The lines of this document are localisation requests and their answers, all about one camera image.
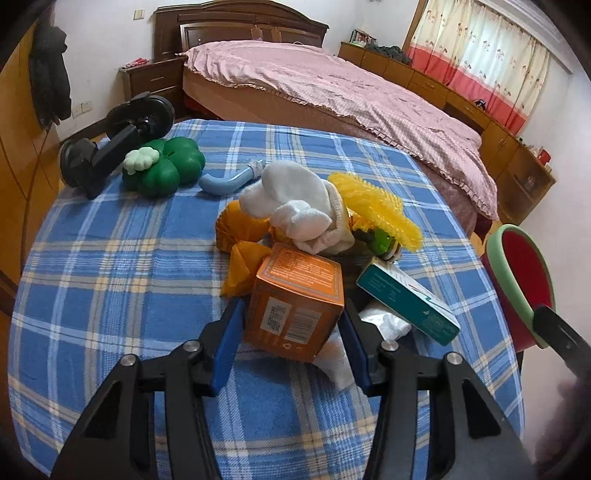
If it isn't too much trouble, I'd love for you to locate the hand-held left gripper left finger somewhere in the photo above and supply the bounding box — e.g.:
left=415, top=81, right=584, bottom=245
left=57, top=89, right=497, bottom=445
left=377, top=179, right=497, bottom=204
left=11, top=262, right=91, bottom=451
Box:
left=51, top=298, right=245, bottom=480

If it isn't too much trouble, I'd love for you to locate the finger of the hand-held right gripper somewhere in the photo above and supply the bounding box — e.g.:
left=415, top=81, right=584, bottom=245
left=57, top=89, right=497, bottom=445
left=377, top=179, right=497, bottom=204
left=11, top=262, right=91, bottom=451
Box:
left=534, top=304, right=591, bottom=386

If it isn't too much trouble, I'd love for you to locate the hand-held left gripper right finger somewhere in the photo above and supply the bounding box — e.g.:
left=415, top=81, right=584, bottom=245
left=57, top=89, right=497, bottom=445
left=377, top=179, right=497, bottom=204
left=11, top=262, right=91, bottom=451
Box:
left=341, top=300, right=539, bottom=480

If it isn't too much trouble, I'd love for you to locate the white plastic bag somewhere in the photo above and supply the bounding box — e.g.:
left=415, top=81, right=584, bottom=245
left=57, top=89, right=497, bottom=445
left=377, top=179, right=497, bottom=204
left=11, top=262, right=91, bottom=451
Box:
left=318, top=309, right=413, bottom=388

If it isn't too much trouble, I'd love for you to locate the red bin with green rim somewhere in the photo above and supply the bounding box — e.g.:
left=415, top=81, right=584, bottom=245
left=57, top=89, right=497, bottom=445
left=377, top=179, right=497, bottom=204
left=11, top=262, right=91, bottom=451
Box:
left=482, top=224, right=557, bottom=354

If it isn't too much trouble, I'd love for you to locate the orange cardboard box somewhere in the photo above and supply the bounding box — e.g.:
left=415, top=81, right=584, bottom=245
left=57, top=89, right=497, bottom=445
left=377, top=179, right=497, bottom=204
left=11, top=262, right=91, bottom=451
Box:
left=242, top=242, right=346, bottom=363

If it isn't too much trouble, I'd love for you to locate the teal and white carton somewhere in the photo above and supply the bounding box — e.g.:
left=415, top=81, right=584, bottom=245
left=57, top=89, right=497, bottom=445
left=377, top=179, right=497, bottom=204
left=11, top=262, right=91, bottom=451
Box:
left=356, top=256, right=461, bottom=346

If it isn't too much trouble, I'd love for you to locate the orange snack packet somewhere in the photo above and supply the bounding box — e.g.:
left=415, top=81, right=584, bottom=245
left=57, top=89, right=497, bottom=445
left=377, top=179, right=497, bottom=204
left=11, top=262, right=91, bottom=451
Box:
left=216, top=203, right=274, bottom=297

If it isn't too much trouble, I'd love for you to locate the green and white plastic toy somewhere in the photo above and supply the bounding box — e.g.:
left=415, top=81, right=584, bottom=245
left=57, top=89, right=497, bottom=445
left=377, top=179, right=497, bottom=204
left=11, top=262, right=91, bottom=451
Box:
left=367, top=227, right=403, bottom=265

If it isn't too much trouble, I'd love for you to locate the blue plaid tablecloth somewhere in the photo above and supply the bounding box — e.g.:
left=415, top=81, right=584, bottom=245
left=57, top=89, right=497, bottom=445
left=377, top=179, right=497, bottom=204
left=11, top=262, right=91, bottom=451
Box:
left=7, top=119, right=527, bottom=480

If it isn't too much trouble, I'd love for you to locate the white sock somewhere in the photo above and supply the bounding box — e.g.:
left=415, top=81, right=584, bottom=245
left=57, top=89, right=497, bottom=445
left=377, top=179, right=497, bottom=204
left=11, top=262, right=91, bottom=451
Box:
left=270, top=198, right=356, bottom=256
left=239, top=161, right=342, bottom=220

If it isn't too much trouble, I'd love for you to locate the yellow spiky silicone pad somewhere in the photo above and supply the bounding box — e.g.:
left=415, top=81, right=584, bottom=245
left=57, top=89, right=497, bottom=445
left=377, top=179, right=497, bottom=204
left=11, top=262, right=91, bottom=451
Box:
left=328, top=172, right=423, bottom=252

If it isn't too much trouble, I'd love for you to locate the light blue curved tube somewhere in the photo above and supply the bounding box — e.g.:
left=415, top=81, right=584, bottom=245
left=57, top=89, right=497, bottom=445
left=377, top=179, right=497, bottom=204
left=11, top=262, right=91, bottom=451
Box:
left=199, top=159, right=266, bottom=197

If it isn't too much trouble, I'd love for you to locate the green clover-shaped toy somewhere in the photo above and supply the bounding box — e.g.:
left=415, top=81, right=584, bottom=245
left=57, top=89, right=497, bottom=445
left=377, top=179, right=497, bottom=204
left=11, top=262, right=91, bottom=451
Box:
left=122, top=136, right=206, bottom=198

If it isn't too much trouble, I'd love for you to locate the low wooden cabinet row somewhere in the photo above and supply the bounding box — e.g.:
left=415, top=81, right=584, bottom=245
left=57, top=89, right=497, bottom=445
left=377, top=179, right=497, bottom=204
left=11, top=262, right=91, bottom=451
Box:
left=339, top=41, right=557, bottom=227

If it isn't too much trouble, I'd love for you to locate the black wheeled exerciser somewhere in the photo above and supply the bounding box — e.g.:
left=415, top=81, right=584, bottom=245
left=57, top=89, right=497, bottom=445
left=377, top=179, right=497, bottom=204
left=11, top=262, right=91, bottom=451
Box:
left=59, top=91, right=176, bottom=200

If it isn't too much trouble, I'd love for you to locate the pink bedspread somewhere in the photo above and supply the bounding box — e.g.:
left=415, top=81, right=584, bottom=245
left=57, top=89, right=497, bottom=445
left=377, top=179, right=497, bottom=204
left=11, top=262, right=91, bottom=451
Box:
left=178, top=41, right=502, bottom=222

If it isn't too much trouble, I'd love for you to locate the dark wooden nightstand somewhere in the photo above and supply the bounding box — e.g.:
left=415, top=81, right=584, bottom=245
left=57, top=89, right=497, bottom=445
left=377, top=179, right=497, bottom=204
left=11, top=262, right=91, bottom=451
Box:
left=119, top=55, right=188, bottom=121

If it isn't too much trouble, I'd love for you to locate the orange wooden wardrobe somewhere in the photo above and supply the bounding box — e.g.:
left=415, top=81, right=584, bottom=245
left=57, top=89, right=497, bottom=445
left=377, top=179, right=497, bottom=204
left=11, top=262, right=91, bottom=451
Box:
left=0, top=23, right=62, bottom=324

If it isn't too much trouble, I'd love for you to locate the floral curtain with red hem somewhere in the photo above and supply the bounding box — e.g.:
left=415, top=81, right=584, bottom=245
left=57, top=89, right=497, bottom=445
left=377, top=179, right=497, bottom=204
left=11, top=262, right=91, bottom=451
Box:
left=406, top=0, right=552, bottom=136

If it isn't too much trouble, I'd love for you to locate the dark clothes pile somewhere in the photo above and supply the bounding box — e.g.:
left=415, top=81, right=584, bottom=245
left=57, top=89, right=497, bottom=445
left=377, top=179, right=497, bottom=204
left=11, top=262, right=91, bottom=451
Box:
left=369, top=44, right=414, bottom=65

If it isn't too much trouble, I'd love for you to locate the dark wooden bed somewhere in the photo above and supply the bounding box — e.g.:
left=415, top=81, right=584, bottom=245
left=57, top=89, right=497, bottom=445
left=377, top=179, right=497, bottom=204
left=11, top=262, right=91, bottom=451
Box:
left=154, top=0, right=502, bottom=222

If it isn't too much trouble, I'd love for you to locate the black jacket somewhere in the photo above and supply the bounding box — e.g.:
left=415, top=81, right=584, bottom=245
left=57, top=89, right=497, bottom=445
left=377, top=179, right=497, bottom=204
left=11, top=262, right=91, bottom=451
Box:
left=28, top=23, right=72, bottom=129

